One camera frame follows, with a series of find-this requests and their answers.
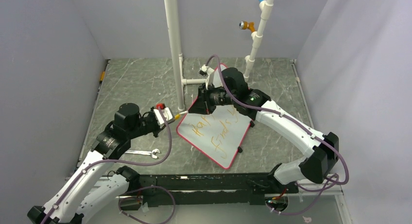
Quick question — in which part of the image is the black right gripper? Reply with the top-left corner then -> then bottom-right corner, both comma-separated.
189,82 -> 237,115

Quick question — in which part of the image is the yellow marker pen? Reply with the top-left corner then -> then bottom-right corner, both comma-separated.
174,111 -> 188,120

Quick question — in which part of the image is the pink framed whiteboard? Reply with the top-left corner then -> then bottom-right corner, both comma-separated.
175,63 -> 255,170

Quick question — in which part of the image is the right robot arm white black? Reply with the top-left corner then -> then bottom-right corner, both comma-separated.
189,68 -> 339,192

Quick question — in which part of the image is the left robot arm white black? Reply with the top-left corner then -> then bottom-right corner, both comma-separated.
27,103 -> 175,224

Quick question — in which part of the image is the silver open-end wrench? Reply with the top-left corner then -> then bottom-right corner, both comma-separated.
125,149 -> 161,159

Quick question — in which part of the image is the orange tab on table edge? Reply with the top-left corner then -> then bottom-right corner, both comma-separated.
99,71 -> 105,84

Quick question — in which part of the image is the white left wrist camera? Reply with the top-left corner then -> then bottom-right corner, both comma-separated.
153,103 -> 175,127

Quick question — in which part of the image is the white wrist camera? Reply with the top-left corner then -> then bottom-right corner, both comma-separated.
153,103 -> 175,127
199,65 -> 215,89

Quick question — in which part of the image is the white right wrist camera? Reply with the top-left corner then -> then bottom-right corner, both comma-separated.
199,65 -> 215,89

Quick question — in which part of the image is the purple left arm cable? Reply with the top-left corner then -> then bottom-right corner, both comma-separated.
40,103 -> 176,224

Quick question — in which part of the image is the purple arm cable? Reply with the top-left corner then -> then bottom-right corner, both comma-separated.
40,103 -> 176,224
205,54 -> 350,216

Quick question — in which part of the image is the orange camera on pipe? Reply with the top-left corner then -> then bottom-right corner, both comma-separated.
239,21 -> 256,33

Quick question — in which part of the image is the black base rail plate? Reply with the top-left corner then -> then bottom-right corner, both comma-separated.
120,172 -> 298,211

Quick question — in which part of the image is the white PVC pipe frame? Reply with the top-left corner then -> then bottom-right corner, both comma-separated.
162,0 -> 277,112

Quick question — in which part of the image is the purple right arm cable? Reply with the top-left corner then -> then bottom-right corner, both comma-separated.
205,54 -> 350,216

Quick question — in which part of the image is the aluminium extrusion rail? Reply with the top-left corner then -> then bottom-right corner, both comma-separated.
51,172 -> 344,217

